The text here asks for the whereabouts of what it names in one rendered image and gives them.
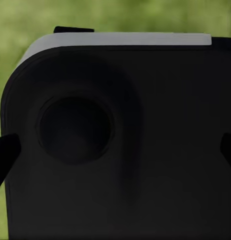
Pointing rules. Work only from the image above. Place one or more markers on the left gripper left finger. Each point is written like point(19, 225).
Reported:
point(10, 149)

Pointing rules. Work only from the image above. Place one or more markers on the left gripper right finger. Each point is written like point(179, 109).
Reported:
point(225, 147)

